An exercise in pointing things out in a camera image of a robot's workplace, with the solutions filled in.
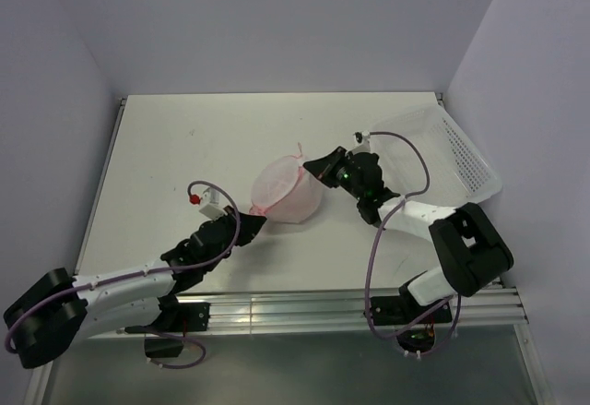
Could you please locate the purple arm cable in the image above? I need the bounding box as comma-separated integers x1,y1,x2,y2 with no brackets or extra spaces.
363,129,462,358
4,180,241,371

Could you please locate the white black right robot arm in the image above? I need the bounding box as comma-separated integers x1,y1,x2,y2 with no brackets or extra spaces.
303,147,513,325

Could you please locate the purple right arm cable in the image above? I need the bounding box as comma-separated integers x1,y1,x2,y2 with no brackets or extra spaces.
363,129,462,358

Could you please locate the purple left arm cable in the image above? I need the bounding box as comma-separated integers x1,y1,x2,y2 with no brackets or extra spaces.
4,180,241,371

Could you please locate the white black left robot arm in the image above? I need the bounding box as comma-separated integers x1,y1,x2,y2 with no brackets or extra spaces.
3,213,266,369

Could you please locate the pink bra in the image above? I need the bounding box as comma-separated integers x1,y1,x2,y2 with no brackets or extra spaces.
265,168,324,223

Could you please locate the white perforated plastic basket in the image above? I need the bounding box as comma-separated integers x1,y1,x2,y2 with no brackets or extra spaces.
370,104,502,206

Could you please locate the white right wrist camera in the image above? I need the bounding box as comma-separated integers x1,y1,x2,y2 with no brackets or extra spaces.
350,131,372,155

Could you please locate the white mesh laundry bag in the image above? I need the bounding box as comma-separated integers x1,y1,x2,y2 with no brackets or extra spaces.
249,144,307,217

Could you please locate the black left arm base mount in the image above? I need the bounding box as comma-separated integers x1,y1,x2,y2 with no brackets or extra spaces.
124,295,211,370

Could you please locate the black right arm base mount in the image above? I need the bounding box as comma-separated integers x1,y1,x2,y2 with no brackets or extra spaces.
363,287,463,361

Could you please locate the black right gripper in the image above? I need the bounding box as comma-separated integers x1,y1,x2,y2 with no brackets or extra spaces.
304,146,365,201

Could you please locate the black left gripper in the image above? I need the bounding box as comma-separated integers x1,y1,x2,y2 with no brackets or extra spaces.
203,205,266,272

